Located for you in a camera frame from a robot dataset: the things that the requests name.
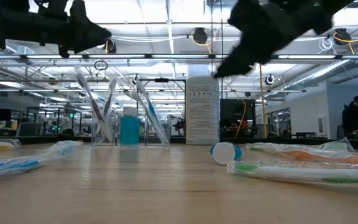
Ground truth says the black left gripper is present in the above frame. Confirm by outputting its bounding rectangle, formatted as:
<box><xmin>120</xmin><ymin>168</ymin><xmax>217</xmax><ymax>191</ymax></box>
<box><xmin>7</xmin><ymin>0</ymin><xmax>112</xmax><ymax>58</ymax></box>

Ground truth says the black equipment enclosure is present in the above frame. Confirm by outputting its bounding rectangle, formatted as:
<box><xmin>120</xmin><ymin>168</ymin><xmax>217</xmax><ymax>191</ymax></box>
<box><xmin>219</xmin><ymin>98</ymin><xmax>257</xmax><ymax>139</ymax></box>

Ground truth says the grey white toothbrush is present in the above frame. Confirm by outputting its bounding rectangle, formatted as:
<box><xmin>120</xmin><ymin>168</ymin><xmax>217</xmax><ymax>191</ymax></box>
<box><xmin>99</xmin><ymin>77</ymin><xmax>117</xmax><ymax>144</ymax></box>

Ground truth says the white wipes canister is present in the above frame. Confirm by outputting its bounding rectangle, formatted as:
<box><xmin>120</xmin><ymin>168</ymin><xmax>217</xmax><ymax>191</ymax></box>
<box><xmin>185</xmin><ymin>75</ymin><xmax>221</xmax><ymax>146</ymax></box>

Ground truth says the curved yellow hanging cable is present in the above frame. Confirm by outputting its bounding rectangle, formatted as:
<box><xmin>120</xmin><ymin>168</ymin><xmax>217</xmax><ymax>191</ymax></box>
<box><xmin>191</xmin><ymin>30</ymin><xmax>248</xmax><ymax>139</ymax></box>

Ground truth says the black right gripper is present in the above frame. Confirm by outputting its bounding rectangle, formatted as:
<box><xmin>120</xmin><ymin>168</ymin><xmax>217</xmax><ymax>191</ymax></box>
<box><xmin>213</xmin><ymin>0</ymin><xmax>335</xmax><ymax>78</ymax></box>

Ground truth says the teal bottle with white cap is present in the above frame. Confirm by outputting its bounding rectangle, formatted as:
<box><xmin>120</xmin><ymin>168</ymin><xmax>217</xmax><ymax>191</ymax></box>
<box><xmin>119</xmin><ymin>106</ymin><xmax>140</xmax><ymax>146</ymax></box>

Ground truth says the teal toothpaste tube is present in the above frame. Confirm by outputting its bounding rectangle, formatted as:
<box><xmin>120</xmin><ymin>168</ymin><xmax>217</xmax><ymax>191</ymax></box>
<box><xmin>209</xmin><ymin>141</ymin><xmax>242</xmax><ymax>166</ymax></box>

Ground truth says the orange white toothbrush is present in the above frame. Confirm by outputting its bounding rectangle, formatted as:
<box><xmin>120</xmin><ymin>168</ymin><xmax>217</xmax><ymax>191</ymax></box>
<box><xmin>272</xmin><ymin>148</ymin><xmax>358</xmax><ymax>166</ymax></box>

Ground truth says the black cable loop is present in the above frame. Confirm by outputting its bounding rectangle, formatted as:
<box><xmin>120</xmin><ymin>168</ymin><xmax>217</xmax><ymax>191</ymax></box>
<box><xmin>93</xmin><ymin>60</ymin><xmax>109</xmax><ymax>71</ymax></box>

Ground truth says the black hanging cable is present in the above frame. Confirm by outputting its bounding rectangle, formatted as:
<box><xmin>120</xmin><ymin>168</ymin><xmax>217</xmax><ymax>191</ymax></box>
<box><xmin>220</xmin><ymin>0</ymin><xmax>224</xmax><ymax>100</ymax></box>

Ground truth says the blue white toothbrush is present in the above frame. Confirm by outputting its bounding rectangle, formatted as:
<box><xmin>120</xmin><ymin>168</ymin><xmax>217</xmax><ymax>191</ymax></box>
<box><xmin>134</xmin><ymin>77</ymin><xmax>170</xmax><ymax>146</ymax></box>
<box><xmin>0</xmin><ymin>139</ymin><xmax>84</xmax><ymax>183</ymax></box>

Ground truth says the person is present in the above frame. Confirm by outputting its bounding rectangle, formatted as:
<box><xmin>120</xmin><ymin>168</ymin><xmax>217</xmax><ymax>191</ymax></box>
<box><xmin>341</xmin><ymin>95</ymin><xmax>358</xmax><ymax>136</ymax></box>

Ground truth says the black metal table frame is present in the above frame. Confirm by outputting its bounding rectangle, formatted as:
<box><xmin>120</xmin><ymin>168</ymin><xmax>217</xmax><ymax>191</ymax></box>
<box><xmin>0</xmin><ymin>135</ymin><xmax>358</xmax><ymax>150</ymax></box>

